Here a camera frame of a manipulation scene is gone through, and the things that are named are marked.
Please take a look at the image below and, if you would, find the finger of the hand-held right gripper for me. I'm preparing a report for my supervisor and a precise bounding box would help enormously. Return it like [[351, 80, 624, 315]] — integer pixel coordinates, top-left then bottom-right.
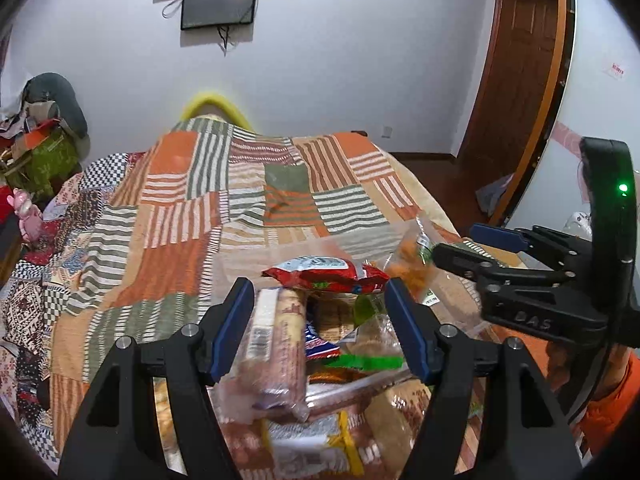
[[432, 242, 577, 289], [470, 223, 594, 272]]

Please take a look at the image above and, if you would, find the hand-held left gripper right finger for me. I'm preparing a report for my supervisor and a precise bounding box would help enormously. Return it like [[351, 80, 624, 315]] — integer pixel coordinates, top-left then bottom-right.
[[384, 278, 583, 480]]

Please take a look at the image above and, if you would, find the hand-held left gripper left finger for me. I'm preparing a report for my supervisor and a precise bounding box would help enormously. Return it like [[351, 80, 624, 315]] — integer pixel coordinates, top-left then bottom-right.
[[57, 277, 256, 480]]

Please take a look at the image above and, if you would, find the brown wafer bar packet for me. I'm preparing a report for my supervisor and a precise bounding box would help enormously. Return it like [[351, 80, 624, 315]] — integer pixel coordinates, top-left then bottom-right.
[[239, 287, 311, 421]]

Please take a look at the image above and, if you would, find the clear packet of orange snacks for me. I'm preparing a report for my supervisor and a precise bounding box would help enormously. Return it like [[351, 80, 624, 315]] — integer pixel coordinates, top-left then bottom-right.
[[387, 217, 451, 307]]

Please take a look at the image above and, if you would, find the clear plastic container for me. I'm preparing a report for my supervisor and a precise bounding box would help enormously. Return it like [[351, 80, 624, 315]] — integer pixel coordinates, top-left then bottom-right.
[[210, 220, 496, 480]]

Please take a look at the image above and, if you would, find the person's right forearm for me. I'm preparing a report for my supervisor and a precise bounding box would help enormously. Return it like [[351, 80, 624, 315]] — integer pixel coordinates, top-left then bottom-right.
[[547, 345, 640, 466]]

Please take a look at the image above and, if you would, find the green jelly cup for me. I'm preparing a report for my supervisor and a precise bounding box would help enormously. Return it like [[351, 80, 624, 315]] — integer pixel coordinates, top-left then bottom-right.
[[354, 294, 388, 328]]

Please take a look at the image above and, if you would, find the small green packet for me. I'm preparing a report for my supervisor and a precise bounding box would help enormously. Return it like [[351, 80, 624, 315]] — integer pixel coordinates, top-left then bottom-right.
[[322, 354, 408, 372]]

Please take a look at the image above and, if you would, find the brown biscuit packet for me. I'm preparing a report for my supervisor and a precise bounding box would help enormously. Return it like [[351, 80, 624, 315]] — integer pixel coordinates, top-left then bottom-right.
[[315, 300, 357, 341]]

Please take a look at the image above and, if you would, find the blue chip bag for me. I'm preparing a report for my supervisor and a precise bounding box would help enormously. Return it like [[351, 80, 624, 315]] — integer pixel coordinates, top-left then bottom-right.
[[305, 305, 341, 361]]

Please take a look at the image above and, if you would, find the red packet with white label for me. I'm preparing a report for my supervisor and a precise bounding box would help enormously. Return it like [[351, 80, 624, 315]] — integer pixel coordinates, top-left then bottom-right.
[[262, 256, 391, 295]]

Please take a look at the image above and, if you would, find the striped orange patchwork blanket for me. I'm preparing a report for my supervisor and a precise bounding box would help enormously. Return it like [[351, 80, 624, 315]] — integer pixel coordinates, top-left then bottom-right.
[[50, 117, 506, 480]]

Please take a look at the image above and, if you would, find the orange biscuit packet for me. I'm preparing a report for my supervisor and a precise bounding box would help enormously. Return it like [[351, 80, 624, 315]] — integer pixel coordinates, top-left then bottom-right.
[[260, 410, 366, 480]]

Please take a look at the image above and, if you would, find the brown wooden door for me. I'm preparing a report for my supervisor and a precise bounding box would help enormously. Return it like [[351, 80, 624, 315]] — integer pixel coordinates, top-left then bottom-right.
[[457, 0, 568, 226]]

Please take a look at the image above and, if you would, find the white sliding wardrobe door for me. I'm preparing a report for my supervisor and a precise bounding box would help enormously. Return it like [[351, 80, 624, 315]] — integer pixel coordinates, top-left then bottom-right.
[[505, 0, 640, 241]]

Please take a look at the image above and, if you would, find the checkered patchwork quilt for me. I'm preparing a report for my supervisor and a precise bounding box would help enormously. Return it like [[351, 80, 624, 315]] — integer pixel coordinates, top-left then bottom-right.
[[0, 152, 151, 461]]

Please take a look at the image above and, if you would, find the yellow cushion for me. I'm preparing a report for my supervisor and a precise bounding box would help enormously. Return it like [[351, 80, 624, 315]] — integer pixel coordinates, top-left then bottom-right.
[[181, 91, 252, 130]]

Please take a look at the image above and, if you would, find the pink toy figure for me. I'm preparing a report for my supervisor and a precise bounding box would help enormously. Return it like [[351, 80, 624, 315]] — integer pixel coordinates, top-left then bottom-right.
[[12, 189, 43, 241]]

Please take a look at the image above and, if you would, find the green patterned bag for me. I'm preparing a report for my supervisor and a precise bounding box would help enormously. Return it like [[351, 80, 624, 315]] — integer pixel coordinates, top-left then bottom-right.
[[2, 130, 83, 196]]

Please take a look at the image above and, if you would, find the grey plush pillow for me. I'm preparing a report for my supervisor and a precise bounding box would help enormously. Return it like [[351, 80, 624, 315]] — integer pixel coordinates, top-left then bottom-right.
[[22, 73, 91, 138]]

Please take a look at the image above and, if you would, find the pile of clothes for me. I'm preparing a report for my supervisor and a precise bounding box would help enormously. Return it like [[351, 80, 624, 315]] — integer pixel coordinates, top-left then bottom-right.
[[0, 102, 56, 153]]

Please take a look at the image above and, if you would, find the black monitor cable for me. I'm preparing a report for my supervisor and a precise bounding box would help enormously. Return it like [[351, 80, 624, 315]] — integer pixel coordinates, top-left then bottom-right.
[[216, 25, 236, 57]]

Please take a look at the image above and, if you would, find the small black wall monitor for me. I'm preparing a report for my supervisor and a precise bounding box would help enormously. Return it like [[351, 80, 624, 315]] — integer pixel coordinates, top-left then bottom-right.
[[181, 0, 259, 31]]

